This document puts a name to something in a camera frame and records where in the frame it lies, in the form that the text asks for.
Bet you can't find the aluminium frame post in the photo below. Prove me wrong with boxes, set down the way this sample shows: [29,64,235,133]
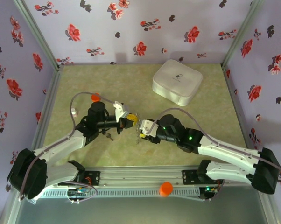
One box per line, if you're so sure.
[13,0,64,70]
[221,0,265,68]

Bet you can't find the slotted white cable duct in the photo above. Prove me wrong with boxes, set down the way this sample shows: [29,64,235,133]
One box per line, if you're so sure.
[41,188,201,198]

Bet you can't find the orange-capped bottle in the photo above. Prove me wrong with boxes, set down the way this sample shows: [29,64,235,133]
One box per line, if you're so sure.
[90,93,103,103]

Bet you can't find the orange cap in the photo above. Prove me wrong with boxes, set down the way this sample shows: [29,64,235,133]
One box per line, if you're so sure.
[159,181,174,198]

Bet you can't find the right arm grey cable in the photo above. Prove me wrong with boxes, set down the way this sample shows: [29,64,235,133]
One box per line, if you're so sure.
[151,107,281,182]

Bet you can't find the left base wiring bundle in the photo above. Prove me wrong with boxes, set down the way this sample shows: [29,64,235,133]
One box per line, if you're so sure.
[65,179,97,205]

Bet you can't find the white zip pouch case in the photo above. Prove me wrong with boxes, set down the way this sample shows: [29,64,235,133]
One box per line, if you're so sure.
[151,59,204,107]

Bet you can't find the right base controller wiring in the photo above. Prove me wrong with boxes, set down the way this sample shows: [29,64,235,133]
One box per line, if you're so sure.
[198,184,225,203]

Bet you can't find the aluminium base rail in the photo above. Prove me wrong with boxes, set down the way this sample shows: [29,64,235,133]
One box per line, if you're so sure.
[47,166,269,187]

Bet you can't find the clear plastic bag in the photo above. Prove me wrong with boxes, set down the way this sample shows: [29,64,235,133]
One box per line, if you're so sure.
[21,193,42,206]

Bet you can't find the aluminium side rail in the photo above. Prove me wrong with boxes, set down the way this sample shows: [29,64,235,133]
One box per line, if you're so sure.
[32,65,64,154]
[221,65,257,157]

